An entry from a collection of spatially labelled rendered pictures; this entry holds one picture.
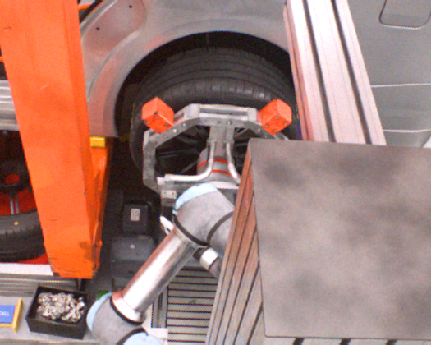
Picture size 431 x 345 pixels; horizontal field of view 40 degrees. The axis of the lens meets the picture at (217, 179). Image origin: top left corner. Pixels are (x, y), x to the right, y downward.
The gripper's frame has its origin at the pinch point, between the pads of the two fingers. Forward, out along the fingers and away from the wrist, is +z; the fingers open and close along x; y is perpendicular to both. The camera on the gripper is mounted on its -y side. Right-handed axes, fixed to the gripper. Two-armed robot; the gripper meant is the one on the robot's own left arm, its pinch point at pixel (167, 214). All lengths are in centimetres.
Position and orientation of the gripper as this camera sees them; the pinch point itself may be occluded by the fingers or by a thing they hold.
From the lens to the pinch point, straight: 207.9
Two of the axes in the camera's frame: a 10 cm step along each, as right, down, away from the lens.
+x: 7.0, -5.1, 5.0
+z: -7.1, -5.9, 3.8
